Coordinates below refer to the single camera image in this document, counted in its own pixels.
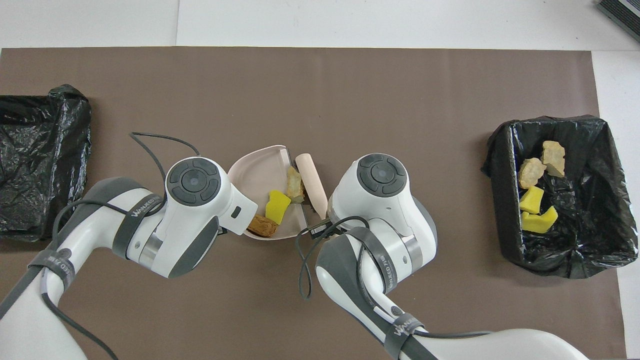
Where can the beige plastic dustpan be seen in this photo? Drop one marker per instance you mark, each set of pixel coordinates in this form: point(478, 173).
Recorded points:
point(260, 172)

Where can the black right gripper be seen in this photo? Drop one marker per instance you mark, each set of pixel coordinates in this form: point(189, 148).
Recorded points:
point(325, 229)

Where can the brown sponge piece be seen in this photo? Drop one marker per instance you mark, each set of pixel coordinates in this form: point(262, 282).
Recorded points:
point(263, 226)

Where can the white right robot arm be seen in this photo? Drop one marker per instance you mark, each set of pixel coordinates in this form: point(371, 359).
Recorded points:
point(385, 210)

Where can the brown paper table mat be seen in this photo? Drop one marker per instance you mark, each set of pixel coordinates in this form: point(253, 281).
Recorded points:
point(350, 90)

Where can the yellow sponge piece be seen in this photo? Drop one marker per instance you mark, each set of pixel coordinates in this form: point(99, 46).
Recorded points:
point(531, 200)
point(277, 206)
point(539, 221)

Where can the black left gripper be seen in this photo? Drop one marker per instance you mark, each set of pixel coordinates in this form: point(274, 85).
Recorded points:
point(222, 231)

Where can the beige sponge piece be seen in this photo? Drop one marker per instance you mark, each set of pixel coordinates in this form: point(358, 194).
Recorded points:
point(553, 157)
point(531, 172)
point(295, 185)

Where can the dark ribbed device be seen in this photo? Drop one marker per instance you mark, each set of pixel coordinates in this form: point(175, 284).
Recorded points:
point(622, 12)

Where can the black bag-lined bin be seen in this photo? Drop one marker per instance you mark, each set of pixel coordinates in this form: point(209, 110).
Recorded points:
point(590, 240)
point(50, 150)

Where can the beige brush with black bristles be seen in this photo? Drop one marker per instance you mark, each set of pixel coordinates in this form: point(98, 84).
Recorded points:
point(312, 185)

